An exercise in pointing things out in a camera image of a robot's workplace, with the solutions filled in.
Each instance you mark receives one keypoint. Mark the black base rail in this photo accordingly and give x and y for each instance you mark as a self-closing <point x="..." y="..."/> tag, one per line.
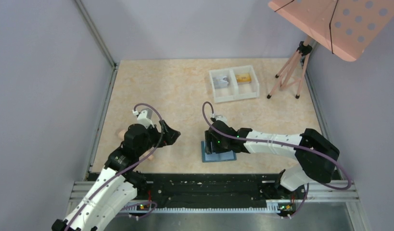
<point x="215" y="191"/>

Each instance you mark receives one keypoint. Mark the pink tripod stand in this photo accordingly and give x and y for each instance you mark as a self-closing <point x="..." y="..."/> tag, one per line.
<point x="302" y="53"/>

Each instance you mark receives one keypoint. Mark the silver card in tray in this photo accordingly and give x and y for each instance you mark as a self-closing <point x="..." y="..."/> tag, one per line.
<point x="221" y="82"/>

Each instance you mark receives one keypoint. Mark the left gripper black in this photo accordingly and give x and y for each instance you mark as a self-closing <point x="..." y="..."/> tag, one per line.
<point x="163" y="133"/>

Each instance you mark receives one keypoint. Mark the grey slotted cable duct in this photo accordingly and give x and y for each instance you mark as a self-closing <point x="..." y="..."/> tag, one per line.
<point x="142" y="208"/>

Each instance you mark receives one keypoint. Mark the pink perforated board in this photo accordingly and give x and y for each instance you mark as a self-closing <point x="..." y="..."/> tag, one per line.
<point x="345" y="27"/>

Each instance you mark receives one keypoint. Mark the aluminium frame post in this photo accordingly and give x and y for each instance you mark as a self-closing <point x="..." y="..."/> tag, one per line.
<point x="94" y="32"/>

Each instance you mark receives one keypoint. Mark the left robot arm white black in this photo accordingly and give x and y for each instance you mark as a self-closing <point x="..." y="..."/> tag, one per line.
<point x="117" y="183"/>

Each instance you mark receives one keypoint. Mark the beige wooden peg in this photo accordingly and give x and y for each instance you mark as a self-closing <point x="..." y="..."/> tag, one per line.
<point x="121" y="136"/>

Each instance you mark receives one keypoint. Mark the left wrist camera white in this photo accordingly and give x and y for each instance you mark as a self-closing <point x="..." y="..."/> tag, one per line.
<point x="144" y="117"/>

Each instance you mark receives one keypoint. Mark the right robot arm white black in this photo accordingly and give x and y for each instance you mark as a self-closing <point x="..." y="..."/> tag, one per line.
<point x="316" y="156"/>

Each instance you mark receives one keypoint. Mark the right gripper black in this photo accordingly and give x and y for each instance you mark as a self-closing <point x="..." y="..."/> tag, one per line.
<point x="209" y="142"/>

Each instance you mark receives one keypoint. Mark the teal card holder wallet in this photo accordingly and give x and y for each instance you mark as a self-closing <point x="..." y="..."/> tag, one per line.
<point x="217" y="157"/>

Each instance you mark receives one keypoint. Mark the white two-compartment tray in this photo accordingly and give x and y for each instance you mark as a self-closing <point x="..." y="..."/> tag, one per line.
<point x="235" y="91"/>

